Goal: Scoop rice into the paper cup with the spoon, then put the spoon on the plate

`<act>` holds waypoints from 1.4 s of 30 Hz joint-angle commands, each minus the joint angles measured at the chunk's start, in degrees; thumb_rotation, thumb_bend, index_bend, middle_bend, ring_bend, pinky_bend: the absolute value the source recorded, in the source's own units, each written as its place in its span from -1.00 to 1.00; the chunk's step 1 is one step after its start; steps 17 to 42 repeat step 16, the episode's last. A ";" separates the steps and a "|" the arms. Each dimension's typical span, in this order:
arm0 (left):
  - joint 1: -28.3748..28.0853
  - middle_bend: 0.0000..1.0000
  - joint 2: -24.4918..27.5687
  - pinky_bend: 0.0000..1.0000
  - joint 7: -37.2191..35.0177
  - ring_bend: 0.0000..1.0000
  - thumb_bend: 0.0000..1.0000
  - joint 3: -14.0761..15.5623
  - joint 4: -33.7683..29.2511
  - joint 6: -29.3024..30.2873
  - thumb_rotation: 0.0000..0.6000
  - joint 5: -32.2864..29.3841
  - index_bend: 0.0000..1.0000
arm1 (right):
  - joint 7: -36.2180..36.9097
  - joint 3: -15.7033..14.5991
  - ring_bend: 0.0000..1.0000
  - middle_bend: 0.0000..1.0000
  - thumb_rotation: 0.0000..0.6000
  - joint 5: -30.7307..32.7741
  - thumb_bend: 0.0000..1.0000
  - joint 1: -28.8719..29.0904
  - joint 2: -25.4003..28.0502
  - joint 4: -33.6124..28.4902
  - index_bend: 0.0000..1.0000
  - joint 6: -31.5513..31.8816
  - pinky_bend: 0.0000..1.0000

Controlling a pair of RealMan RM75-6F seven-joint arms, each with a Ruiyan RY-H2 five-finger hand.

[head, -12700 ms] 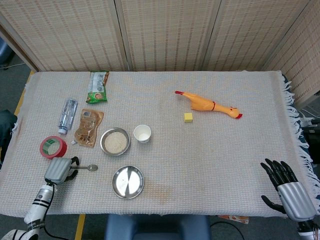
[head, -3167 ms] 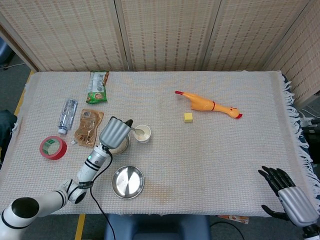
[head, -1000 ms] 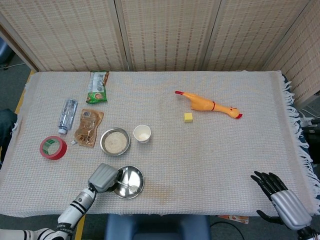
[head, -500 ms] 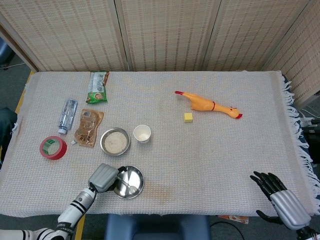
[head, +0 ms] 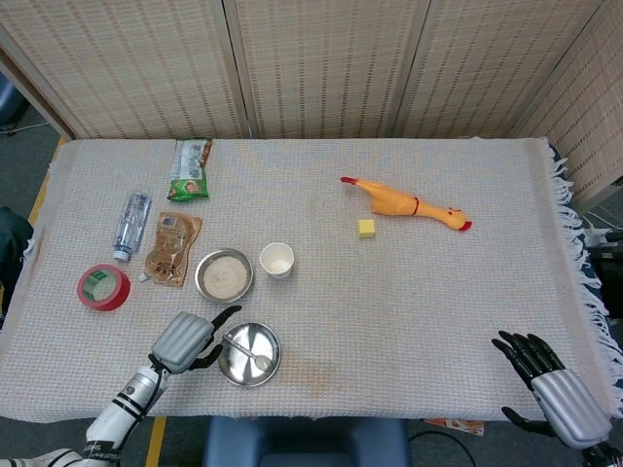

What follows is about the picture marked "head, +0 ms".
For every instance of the red tape roll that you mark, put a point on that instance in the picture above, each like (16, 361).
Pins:
(121, 292)

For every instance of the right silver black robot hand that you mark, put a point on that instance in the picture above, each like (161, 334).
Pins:
(569, 406)

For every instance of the steel bowl of rice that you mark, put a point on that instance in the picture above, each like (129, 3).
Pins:
(224, 277)

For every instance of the white woven tablecloth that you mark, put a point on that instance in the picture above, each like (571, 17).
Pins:
(389, 316)

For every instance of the bamboo folding screen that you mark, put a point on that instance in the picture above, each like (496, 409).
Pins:
(316, 63)

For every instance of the shallow steel plate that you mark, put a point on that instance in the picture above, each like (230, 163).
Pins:
(263, 340)

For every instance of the white power strip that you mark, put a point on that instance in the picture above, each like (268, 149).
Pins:
(596, 236)

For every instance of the clear plastic water bottle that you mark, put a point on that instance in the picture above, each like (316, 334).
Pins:
(131, 224)

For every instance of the brown sauce pouch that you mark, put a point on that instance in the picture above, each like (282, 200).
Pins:
(170, 248)

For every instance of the printed snack packet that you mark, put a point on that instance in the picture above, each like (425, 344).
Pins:
(457, 426)

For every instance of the dark bag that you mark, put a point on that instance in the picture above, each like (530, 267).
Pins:
(10, 262)

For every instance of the black box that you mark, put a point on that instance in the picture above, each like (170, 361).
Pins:
(611, 272)

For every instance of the yellow rubber chicken toy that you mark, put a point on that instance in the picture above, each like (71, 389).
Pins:
(399, 202)

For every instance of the white paper cup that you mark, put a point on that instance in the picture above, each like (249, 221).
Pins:
(277, 260)

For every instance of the metal spoon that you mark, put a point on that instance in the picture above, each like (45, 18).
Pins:
(263, 362)

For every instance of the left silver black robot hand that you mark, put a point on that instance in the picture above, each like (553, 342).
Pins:
(182, 340)

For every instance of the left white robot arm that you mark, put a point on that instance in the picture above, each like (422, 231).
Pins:
(131, 394)

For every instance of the yellow cube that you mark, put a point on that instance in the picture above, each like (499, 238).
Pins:
(367, 229)

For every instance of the green snack bag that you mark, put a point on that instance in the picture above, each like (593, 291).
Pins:
(190, 187)

